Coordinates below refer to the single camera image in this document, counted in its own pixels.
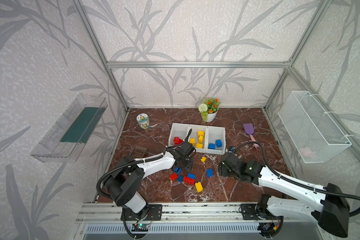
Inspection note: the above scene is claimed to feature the blue lego brick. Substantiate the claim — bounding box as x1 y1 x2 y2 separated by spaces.
208 143 216 150
207 169 213 177
187 173 195 180
175 168 182 175
215 140 223 148

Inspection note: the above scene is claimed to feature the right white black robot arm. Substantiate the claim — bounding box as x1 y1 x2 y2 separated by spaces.
219 149 360 238

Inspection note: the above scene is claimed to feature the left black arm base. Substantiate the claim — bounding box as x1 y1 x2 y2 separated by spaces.
121 204 163 221

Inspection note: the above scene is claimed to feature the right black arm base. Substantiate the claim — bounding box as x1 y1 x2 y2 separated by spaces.
239 194 284 220

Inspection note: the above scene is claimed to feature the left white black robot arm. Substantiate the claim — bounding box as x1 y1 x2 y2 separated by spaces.
96 130 196 219

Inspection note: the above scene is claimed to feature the middle white bin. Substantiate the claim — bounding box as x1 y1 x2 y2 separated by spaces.
188 124 208 153

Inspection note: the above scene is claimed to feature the white bin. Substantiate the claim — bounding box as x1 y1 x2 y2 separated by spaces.
168 123 190 146
188 124 208 153
206 126 226 155

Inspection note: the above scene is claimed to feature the blue lego brick low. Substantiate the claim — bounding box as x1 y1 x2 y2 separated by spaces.
177 175 184 183

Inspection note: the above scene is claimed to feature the left white bin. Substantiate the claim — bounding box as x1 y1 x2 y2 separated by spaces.
168 123 190 146

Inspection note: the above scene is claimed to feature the red flat lego brick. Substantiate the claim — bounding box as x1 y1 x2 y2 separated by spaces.
183 177 195 185

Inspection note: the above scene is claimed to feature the right white bin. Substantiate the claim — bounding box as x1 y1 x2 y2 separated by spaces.
206 126 226 155

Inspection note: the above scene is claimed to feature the purple pink scoop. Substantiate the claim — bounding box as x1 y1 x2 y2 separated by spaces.
243 123 256 142

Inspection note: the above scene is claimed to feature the brown slotted scoop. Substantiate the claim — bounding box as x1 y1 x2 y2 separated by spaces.
131 146 147 159

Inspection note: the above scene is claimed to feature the white potted flower plant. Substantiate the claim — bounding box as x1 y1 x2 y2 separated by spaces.
198 98 221 123

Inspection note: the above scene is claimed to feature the pink item in basket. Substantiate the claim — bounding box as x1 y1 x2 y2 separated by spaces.
299 147 314 158

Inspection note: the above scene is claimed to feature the green circuit board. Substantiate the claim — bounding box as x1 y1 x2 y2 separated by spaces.
131 224 150 232

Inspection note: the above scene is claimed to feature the green mat in shelf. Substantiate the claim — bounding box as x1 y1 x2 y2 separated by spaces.
60 107 99 143

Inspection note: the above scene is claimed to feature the white wire mesh basket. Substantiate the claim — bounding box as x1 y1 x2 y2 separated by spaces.
278 91 352 164

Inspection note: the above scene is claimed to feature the aluminium front rail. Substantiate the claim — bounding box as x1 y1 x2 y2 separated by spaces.
76 198 316 224

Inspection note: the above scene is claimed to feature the clear plastic wall shelf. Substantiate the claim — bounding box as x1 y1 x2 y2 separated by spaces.
31 94 108 163

